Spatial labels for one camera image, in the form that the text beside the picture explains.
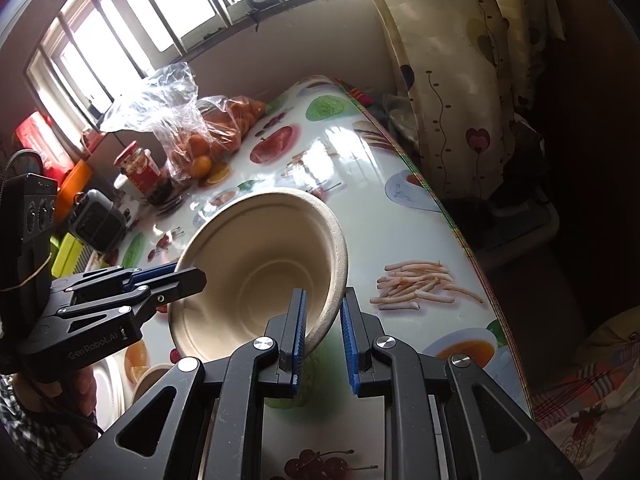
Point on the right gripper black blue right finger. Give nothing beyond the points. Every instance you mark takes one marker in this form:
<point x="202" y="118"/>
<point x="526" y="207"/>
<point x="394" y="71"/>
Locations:
<point x="443" y="418"/>

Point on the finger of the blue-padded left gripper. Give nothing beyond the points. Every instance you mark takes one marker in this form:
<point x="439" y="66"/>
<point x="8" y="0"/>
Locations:
<point x="121" y="279"/>

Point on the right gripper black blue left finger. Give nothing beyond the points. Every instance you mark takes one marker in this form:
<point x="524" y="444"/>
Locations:
<point x="204" y="420"/>

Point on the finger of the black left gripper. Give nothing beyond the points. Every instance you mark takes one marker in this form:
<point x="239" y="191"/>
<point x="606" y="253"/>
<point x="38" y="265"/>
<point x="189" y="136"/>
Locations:
<point x="143" y="301"/>

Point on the large beige paper bowl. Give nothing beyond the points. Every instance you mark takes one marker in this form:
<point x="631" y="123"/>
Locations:
<point x="254" y="252"/>

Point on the person's left hand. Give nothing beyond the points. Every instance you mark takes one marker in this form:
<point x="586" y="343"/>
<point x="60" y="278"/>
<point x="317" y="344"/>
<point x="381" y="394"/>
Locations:
<point x="78" y="387"/>

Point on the green yellow boxes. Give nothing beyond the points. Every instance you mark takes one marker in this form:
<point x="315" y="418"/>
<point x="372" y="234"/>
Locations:
<point x="73" y="257"/>

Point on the small black white heater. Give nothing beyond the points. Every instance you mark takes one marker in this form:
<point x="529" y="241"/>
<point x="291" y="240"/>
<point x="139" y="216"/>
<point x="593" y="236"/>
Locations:
<point x="96" y="221"/>

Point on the beige paper plate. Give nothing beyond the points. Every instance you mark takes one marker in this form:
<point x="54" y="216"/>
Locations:
<point x="149" y="378"/>

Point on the white paper plate stack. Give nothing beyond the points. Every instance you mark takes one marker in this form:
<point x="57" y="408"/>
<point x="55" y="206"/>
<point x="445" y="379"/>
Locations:
<point x="111" y="390"/>

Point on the white cup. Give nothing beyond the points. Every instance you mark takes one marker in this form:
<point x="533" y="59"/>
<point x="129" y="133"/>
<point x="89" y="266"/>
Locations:
<point x="124" y="185"/>

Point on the orange box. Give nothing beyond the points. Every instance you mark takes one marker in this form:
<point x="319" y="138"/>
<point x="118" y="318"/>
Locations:
<point x="75" y="182"/>

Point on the red-lidded glass jar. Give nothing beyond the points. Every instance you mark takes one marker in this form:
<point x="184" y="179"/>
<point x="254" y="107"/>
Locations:
<point x="139" y="167"/>

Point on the patterned bedding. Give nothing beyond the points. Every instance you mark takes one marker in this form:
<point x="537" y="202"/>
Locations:
<point x="591" y="409"/>

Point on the clear bag of oranges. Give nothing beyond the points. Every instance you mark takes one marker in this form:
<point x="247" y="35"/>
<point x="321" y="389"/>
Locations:
<point x="188" y="127"/>

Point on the red gift bag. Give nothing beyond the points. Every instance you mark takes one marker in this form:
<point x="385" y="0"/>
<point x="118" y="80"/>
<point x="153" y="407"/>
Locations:
<point x="35" y="133"/>

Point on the fruit-print tablecloth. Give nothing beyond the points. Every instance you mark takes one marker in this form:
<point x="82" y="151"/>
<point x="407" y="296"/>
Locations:
<point x="406" y="261"/>

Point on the heart-patterned cream curtain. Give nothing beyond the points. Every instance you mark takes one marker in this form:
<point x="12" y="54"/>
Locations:
<point x="469" y="69"/>

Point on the black window handle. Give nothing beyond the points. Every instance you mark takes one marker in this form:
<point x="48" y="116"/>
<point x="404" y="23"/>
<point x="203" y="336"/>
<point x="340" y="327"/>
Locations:
<point x="256" y="8"/>

